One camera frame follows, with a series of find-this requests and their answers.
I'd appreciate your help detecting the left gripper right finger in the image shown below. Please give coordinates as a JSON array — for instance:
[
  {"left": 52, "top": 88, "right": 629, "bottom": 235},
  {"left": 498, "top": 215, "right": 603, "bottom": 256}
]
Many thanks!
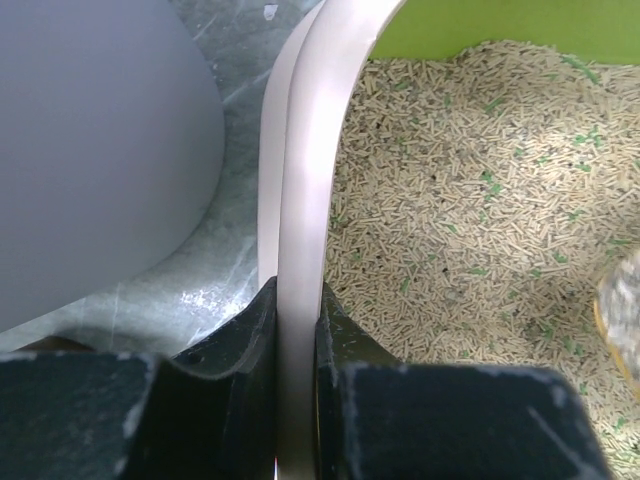
[{"left": 314, "top": 289, "right": 612, "bottom": 479}]

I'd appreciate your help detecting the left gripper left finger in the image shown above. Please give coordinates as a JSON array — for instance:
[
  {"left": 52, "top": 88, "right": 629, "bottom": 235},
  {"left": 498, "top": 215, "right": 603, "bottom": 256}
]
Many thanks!
[{"left": 1, "top": 280, "right": 276, "bottom": 479}]

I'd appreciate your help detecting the beige green litter box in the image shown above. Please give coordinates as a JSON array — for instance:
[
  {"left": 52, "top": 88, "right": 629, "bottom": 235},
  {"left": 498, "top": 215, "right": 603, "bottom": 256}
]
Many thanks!
[{"left": 258, "top": 1, "right": 639, "bottom": 479}]

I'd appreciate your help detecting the orange litter scoop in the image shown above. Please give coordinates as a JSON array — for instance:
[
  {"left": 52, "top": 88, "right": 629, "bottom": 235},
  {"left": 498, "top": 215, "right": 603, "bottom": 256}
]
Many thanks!
[{"left": 592, "top": 297, "right": 640, "bottom": 399}]

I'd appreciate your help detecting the trash bin with blue bag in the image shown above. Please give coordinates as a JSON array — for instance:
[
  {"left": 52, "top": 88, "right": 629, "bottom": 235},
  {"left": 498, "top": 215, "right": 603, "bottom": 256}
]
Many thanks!
[{"left": 1, "top": 1, "right": 225, "bottom": 330}]

